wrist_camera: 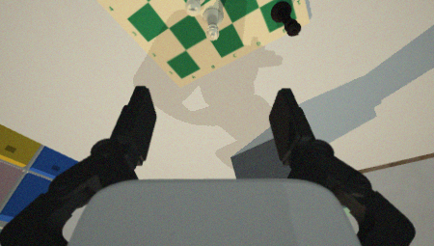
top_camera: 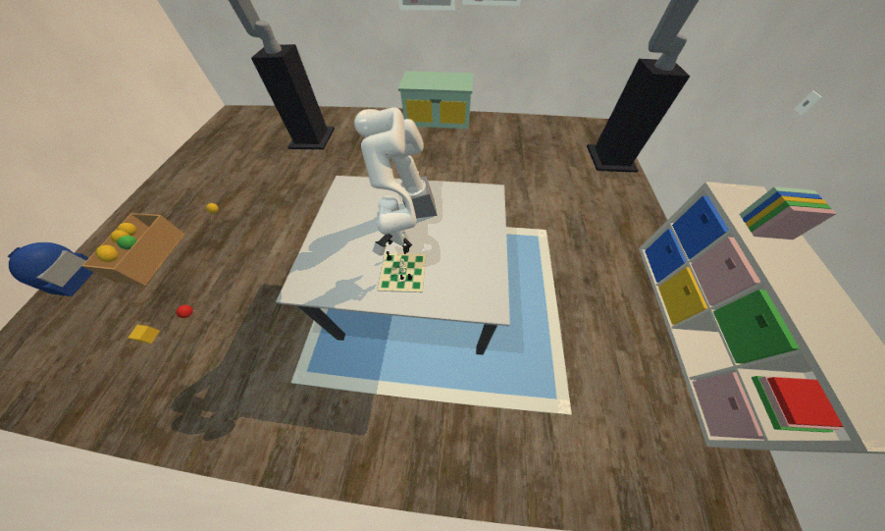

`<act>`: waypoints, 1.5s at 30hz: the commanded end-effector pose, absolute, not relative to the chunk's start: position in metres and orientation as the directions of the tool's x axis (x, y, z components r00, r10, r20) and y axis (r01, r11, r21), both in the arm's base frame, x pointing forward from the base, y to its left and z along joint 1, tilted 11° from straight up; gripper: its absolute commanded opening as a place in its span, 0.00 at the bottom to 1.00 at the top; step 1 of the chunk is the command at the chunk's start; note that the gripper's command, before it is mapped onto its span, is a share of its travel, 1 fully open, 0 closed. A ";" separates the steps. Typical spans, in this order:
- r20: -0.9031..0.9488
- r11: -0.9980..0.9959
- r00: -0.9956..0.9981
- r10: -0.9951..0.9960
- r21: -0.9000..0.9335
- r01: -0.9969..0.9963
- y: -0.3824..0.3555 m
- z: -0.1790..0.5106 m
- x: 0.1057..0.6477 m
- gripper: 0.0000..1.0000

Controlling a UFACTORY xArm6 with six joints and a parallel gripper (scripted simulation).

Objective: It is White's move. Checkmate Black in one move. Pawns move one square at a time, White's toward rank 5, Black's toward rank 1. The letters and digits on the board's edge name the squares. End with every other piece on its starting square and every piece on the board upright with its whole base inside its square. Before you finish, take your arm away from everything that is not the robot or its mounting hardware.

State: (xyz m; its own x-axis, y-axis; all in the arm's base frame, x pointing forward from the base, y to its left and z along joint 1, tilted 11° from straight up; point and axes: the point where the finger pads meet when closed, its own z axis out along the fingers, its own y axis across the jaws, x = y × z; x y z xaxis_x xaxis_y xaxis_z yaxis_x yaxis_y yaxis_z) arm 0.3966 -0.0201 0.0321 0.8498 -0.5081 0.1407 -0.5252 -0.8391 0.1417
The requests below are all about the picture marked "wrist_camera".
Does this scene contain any green and cream chessboard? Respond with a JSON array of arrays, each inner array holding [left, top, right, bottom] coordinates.
[[96, 0, 310, 88]]

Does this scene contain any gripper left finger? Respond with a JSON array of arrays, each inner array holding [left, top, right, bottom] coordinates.
[[0, 86, 157, 246]]

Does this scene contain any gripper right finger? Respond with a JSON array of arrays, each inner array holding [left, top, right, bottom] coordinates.
[[269, 88, 416, 246]]

